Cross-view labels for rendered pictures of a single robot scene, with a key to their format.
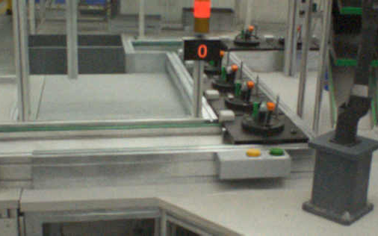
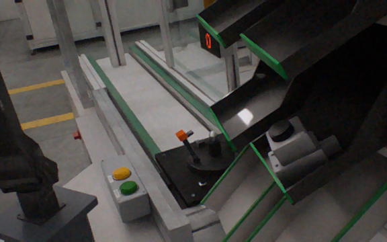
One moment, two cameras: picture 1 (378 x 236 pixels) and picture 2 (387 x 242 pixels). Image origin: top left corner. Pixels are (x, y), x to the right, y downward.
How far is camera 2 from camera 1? 2.14 m
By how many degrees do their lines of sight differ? 75
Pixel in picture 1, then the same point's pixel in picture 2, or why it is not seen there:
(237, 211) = not seen: hidden behind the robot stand
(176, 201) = (84, 175)
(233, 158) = (105, 166)
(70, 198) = (83, 131)
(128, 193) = (96, 149)
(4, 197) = (82, 111)
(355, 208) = not seen: outside the picture
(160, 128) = (200, 113)
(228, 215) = not seen: hidden behind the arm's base
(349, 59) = (238, 117)
